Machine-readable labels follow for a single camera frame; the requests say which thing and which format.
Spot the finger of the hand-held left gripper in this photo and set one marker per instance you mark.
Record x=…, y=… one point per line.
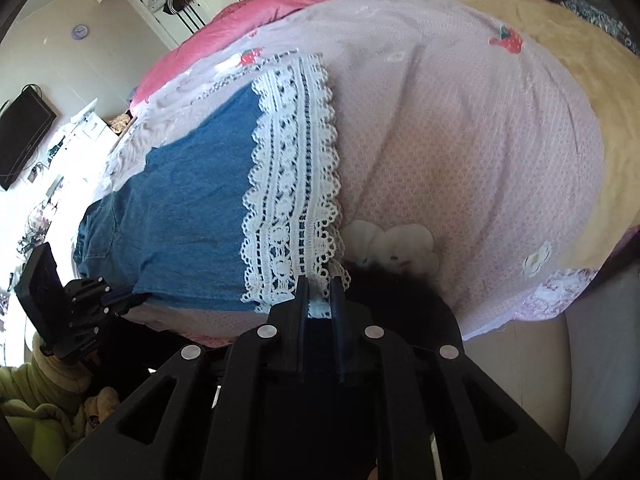
x=90, y=290
x=95, y=317

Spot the white hanging bag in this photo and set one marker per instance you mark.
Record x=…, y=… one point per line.
x=155, y=2

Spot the white mattress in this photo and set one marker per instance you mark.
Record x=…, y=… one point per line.
x=590, y=385

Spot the brown patterned cloth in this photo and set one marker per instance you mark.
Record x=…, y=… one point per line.
x=120, y=122

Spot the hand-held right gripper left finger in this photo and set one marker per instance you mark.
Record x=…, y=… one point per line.
x=301, y=305

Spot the tan plush slipper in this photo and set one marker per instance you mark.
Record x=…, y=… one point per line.
x=102, y=407

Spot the white door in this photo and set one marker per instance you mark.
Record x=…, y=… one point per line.
x=137, y=15

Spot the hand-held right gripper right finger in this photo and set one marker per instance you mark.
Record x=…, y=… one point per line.
x=337, y=310

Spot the pink printed bedsheet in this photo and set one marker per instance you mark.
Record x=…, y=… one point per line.
x=450, y=160

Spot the purple wall clock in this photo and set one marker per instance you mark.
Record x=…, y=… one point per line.
x=80, y=32

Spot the white dresser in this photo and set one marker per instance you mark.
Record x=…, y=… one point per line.
x=85, y=130

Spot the dark floral cloth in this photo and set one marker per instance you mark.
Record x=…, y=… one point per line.
x=600, y=20

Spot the black wall television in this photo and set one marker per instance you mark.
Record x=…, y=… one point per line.
x=20, y=135

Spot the beige blanket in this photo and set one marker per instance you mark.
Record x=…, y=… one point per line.
x=575, y=85

